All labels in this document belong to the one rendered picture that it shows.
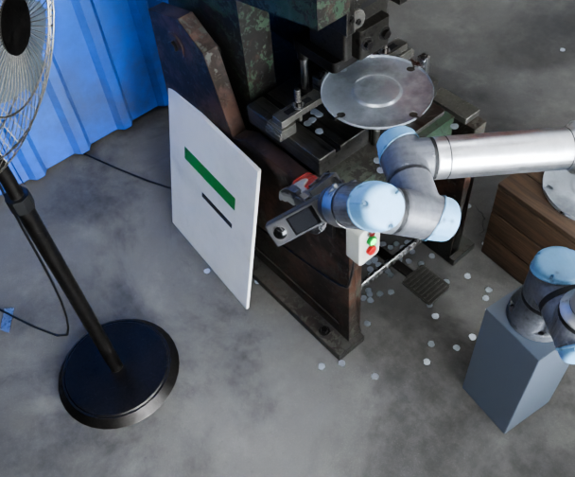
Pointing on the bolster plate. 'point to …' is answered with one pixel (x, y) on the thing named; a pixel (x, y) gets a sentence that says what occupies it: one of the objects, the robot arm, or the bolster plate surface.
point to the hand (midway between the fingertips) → (287, 209)
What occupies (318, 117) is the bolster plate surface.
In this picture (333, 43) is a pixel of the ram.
